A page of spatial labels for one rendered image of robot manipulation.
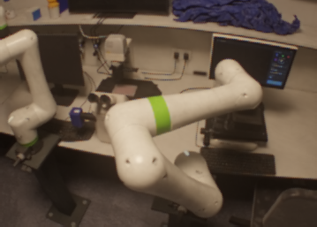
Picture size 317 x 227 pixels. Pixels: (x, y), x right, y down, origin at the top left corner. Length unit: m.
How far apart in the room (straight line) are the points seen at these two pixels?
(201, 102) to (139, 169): 0.30
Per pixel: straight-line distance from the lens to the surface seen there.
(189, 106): 0.75
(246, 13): 1.58
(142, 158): 0.59
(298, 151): 1.63
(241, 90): 0.84
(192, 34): 1.83
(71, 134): 1.56
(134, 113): 0.70
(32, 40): 1.20
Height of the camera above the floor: 1.84
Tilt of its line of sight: 41 degrees down
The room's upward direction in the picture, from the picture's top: straight up
